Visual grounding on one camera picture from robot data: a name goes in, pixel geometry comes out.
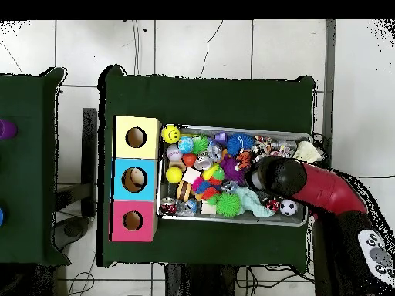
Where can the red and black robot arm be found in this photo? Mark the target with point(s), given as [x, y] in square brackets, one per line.
[327, 188]

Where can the wooden box with three holes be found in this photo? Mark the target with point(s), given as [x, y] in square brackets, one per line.
[120, 185]

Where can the plain orange ball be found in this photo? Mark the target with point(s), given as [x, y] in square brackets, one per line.
[189, 159]

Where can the plain wooden cube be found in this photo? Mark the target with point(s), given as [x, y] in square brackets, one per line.
[191, 175]

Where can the globe print ball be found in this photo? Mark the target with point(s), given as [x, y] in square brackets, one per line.
[185, 145]

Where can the white toy baseball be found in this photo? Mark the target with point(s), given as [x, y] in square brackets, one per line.
[174, 152]

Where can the yellow ball with seam lines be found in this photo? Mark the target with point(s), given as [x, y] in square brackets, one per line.
[173, 174]

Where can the toy hamburger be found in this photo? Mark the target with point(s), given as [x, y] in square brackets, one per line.
[184, 191]

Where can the purple spiky rubber toy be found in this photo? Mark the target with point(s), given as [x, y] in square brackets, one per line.
[230, 171]

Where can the plain yellow ball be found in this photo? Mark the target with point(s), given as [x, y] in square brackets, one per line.
[170, 134]

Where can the crushed red drink can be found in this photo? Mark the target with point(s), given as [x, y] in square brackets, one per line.
[168, 206]

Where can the beige rounded object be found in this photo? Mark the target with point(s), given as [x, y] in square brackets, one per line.
[138, 177]

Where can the dark green tablecloth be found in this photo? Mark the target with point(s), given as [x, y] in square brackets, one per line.
[200, 101]
[24, 169]

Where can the black upright panel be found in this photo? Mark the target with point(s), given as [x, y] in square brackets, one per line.
[89, 154]

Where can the purple cup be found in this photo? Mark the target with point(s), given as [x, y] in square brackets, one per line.
[6, 129]

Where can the blue round object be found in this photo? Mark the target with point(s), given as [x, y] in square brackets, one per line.
[1, 215]

